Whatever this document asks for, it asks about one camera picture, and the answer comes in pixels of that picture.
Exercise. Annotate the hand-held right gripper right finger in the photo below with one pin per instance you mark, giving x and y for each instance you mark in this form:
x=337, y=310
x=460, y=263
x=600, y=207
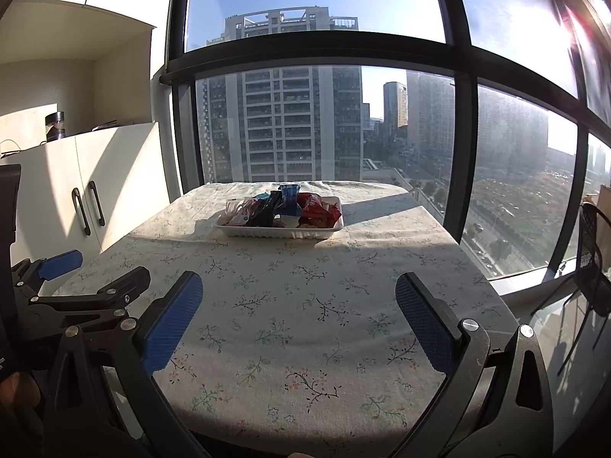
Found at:
x=425, y=324

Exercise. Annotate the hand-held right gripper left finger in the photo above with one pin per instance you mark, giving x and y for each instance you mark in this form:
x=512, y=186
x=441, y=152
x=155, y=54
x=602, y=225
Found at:
x=176, y=324

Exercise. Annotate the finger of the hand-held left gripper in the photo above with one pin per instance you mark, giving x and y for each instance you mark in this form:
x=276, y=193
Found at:
x=59, y=263
x=129, y=284

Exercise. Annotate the pink snack packet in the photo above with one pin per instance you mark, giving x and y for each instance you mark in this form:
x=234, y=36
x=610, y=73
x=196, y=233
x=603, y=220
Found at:
x=238, y=212

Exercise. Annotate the white plastic tray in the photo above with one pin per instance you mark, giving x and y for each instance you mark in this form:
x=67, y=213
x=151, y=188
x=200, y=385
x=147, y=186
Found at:
x=286, y=233

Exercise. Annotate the black striped snack packet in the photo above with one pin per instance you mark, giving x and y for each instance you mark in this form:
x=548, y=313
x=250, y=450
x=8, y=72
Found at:
x=265, y=212

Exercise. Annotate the teal snack bag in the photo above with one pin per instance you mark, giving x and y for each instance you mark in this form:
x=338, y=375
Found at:
x=261, y=196

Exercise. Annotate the shiny red snack packet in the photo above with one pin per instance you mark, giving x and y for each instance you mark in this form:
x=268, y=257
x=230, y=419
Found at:
x=315, y=207

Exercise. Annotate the dark blue cake packet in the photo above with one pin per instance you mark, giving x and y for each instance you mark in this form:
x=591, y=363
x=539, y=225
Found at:
x=289, y=198

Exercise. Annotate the person's left hand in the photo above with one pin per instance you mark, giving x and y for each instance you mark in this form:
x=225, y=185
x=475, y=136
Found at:
x=19, y=391

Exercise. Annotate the white cabinet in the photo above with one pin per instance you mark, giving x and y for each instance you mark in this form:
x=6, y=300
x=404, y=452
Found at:
x=119, y=176

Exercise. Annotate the metal canister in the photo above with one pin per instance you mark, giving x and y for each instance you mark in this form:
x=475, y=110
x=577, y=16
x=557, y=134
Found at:
x=55, y=126

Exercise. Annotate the black mesh chair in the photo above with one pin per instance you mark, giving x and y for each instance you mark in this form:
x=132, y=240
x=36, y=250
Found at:
x=594, y=267

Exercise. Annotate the tall apartment building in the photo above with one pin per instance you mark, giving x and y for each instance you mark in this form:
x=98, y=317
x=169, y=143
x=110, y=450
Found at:
x=286, y=129

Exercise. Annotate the black window frame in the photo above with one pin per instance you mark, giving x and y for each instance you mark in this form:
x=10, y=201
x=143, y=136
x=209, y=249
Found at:
x=463, y=152

